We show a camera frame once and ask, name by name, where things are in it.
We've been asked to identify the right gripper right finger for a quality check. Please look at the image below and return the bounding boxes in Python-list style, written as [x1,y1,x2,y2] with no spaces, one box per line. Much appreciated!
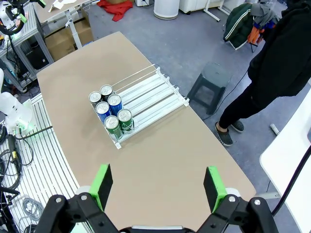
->
[196,166,279,233]

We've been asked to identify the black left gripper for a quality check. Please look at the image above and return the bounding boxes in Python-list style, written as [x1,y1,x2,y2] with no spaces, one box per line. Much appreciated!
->
[4,0,47,24]

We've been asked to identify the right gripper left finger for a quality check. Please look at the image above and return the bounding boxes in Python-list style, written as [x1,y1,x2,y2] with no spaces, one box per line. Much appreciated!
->
[35,164,120,233]

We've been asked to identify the large cardboard box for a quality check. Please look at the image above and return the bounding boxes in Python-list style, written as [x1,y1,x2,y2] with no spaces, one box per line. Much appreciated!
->
[45,18,94,63]

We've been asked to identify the black computer tower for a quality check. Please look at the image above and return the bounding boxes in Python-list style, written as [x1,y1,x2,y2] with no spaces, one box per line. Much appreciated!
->
[20,41,51,70]

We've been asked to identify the dark grey clog shoe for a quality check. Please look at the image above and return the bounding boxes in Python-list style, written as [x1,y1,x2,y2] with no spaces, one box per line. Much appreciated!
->
[230,119,245,133]
[214,121,233,147]

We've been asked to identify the green soda can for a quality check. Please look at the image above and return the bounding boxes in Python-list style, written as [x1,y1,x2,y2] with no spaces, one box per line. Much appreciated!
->
[117,108,135,134]
[104,115,123,141]

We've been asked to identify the white slatted robot platform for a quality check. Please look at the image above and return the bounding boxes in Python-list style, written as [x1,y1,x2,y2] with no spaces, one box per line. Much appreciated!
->
[0,93,90,233]

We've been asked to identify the large white table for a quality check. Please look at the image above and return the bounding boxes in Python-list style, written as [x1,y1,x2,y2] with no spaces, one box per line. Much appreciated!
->
[259,89,311,233]

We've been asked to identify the blue soda can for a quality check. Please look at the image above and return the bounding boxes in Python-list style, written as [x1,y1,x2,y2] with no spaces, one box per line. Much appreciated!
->
[107,94,123,116]
[95,101,112,121]

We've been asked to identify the red cloth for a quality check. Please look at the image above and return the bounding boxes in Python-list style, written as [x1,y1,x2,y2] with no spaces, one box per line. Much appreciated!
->
[97,0,134,22]

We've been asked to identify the black soda can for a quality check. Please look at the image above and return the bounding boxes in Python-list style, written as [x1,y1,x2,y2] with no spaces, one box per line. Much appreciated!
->
[88,91,103,107]
[100,84,114,101]

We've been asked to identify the dark green plastic stool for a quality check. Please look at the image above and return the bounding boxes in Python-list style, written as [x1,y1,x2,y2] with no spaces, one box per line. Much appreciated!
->
[186,62,233,115]

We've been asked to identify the white cylindrical air purifier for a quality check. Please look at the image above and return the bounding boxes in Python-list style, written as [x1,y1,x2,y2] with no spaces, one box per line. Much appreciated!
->
[153,0,180,20]

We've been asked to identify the person in black jacket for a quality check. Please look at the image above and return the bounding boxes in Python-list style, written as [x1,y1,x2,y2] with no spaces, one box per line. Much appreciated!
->
[218,0,311,129]

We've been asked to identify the orange garment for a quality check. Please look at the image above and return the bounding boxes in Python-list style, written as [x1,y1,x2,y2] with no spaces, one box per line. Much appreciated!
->
[247,23,276,46]

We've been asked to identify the white cabinet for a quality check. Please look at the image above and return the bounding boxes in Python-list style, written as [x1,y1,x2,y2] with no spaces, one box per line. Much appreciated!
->
[179,0,226,14]

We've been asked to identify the small white rolling table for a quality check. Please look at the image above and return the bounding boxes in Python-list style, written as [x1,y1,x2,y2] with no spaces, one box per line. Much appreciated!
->
[203,0,240,22]

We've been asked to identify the grey garment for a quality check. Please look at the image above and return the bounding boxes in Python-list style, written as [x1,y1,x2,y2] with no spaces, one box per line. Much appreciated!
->
[250,2,280,27]

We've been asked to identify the aluminium frame rack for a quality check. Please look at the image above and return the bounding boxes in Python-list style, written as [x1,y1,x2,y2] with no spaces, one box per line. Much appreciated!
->
[0,4,54,93]

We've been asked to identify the grey coiled cable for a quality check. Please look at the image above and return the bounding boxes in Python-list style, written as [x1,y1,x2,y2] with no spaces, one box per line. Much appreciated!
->
[21,198,44,221]

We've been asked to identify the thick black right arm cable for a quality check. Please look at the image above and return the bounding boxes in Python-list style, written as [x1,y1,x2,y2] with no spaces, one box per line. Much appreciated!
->
[271,145,311,216]

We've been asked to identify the thin black cable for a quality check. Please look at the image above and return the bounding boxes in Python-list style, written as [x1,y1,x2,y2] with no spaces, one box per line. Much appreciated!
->
[14,126,53,140]

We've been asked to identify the white wire can dispenser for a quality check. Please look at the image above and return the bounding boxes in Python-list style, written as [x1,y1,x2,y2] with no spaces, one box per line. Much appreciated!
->
[91,64,190,150]

